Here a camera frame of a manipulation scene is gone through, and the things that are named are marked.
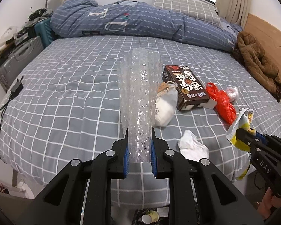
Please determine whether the yellow snack wrapper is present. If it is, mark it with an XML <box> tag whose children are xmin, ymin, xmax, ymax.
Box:
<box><xmin>226</xmin><ymin>108</ymin><xmax>256</xmax><ymax>181</ymax></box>

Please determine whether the white tissue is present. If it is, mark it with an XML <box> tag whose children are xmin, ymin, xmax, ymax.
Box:
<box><xmin>178</xmin><ymin>130</ymin><xmax>209</xmax><ymax>162</ymax></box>

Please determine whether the brown fleece jacket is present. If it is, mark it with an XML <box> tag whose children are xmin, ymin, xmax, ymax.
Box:
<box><xmin>231</xmin><ymin>31</ymin><xmax>281</xmax><ymax>102</ymax></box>

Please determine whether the clear bubble wrap piece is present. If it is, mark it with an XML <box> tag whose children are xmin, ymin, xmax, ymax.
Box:
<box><xmin>117</xmin><ymin>48</ymin><xmax>163</xmax><ymax>163</ymax></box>

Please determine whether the grey suitcase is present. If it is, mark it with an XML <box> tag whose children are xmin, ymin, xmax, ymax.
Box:
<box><xmin>0</xmin><ymin>36</ymin><xmax>44</xmax><ymax>92</ymax></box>

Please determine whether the yellow paper noodle cup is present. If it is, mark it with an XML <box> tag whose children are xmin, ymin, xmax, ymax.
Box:
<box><xmin>141</xmin><ymin>210</ymin><xmax>159</xmax><ymax>224</ymax></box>

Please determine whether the red plastic bag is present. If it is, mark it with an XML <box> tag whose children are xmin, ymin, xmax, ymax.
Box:
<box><xmin>206</xmin><ymin>82</ymin><xmax>237</xmax><ymax>125</ymax></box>

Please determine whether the black-lined trash bin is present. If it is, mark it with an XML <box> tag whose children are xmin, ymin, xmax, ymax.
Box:
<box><xmin>131</xmin><ymin>207</ymin><xmax>170</xmax><ymax>225</ymax></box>

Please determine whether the brown chocolate snack box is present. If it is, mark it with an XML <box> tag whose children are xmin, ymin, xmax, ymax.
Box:
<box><xmin>162</xmin><ymin>65</ymin><xmax>217</xmax><ymax>111</ymax></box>

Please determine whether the wooden headboard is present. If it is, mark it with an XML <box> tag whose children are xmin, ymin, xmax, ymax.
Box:
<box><xmin>244</xmin><ymin>14</ymin><xmax>281</xmax><ymax>80</ymax></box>

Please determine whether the beige curtain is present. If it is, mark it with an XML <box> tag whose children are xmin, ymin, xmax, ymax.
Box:
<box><xmin>215</xmin><ymin>0</ymin><xmax>251</xmax><ymax>28</ymax></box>

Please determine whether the right hand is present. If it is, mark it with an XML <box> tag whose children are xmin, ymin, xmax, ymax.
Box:
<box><xmin>257</xmin><ymin>188</ymin><xmax>281</xmax><ymax>219</ymax></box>

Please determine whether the grey checked bed sheet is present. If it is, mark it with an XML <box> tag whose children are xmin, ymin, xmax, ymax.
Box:
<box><xmin>0</xmin><ymin>36</ymin><xmax>281</xmax><ymax>209</ymax></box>

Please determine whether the white cosmetic cotton pouch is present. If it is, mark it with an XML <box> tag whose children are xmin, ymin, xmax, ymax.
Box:
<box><xmin>154</xmin><ymin>81</ymin><xmax>178</xmax><ymax>127</ymax></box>

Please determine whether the grey checked pillow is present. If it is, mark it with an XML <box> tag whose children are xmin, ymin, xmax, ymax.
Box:
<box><xmin>153</xmin><ymin>0</ymin><xmax>221</xmax><ymax>27</ymax></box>

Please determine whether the small pink-white wrapper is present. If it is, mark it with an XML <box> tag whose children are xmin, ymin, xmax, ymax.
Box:
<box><xmin>225</xmin><ymin>87</ymin><xmax>239</xmax><ymax>103</ymax></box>

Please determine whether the teal suitcase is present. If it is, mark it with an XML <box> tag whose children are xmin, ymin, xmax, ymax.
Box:
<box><xmin>34</xmin><ymin>18</ymin><xmax>58</xmax><ymax>48</ymax></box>

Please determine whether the blue striped duvet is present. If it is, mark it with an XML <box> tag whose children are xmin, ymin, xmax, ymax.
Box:
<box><xmin>50</xmin><ymin>0</ymin><xmax>237</xmax><ymax>52</ymax></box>

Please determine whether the clutter on suitcases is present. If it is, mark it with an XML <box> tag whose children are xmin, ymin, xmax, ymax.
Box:
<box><xmin>0</xmin><ymin>8</ymin><xmax>53</xmax><ymax>60</ymax></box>

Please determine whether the white power strip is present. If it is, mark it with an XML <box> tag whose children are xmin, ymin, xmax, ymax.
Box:
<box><xmin>4</xmin><ymin>181</ymin><xmax>35</xmax><ymax>200</ymax></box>

